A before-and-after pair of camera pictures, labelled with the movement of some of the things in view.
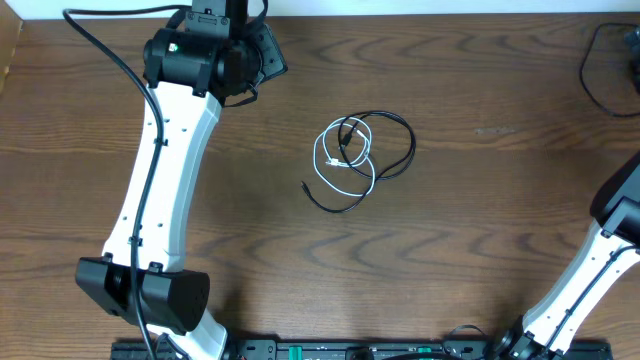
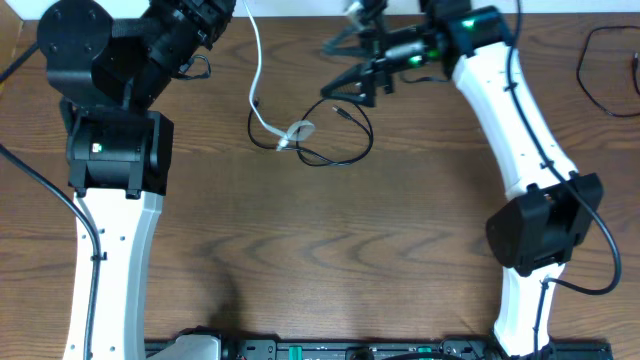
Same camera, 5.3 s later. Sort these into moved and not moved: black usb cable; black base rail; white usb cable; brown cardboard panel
Moved: black usb cable; white usb cable
Not moved: brown cardboard panel; black base rail
